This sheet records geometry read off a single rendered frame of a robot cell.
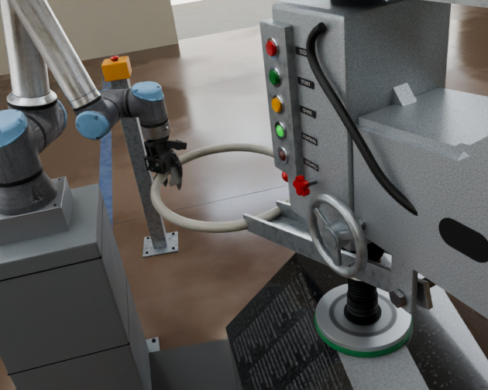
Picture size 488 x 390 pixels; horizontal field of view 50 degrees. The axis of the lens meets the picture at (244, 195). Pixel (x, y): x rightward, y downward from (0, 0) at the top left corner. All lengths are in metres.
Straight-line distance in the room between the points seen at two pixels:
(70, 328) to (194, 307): 0.90
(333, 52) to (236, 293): 1.93
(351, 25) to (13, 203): 1.20
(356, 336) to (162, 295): 1.64
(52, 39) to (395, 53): 0.96
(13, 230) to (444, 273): 1.29
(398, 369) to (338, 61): 0.66
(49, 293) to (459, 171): 1.32
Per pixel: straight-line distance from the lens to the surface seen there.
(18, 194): 1.69
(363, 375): 1.16
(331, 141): 0.88
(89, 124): 1.55
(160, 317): 2.58
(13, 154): 1.65
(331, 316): 1.24
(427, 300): 0.94
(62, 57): 1.53
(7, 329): 1.83
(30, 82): 1.75
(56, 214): 1.69
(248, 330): 1.51
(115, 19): 7.57
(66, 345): 1.87
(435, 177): 0.74
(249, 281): 2.67
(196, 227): 1.48
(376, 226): 0.88
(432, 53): 0.92
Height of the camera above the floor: 1.68
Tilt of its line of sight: 30 degrees down
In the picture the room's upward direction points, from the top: 8 degrees counter-clockwise
